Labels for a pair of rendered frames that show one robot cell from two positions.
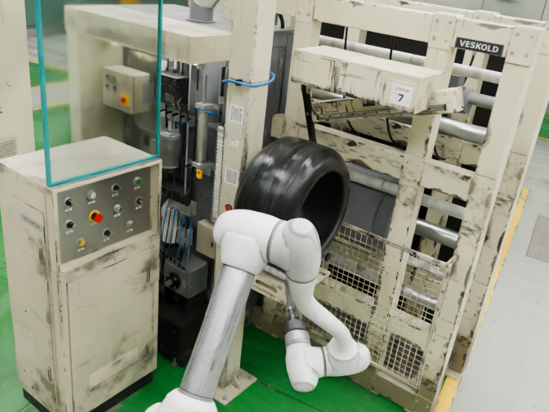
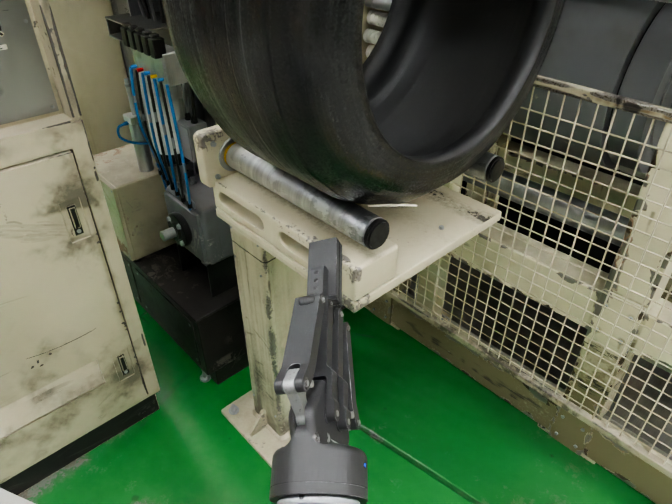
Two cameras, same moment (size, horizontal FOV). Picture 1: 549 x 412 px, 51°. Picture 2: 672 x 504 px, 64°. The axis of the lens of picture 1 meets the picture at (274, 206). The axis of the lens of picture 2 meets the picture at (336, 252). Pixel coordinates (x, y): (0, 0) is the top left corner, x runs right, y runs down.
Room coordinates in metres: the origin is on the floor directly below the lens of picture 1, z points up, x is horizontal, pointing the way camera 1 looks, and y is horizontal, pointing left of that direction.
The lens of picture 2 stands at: (1.50, -0.19, 1.30)
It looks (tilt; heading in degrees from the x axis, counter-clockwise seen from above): 36 degrees down; 13
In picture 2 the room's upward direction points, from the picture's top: straight up
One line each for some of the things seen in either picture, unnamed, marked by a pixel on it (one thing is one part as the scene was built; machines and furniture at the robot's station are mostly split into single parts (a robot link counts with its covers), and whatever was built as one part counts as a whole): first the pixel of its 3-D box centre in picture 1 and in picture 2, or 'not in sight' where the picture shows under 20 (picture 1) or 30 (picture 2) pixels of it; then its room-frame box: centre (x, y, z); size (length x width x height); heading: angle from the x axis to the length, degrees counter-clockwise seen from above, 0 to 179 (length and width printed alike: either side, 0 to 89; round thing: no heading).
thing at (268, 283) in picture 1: (260, 276); (296, 223); (2.20, 0.03, 0.83); 0.36 x 0.09 x 0.06; 56
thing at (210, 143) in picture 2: not in sight; (292, 130); (2.41, 0.10, 0.90); 0.40 x 0.03 x 0.10; 146
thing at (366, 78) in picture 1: (364, 77); not in sight; (2.49, -0.32, 1.71); 0.61 x 0.25 x 0.15; 56
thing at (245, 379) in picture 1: (222, 377); (284, 410); (2.44, 0.17, 0.02); 0.27 x 0.27 x 0.04; 56
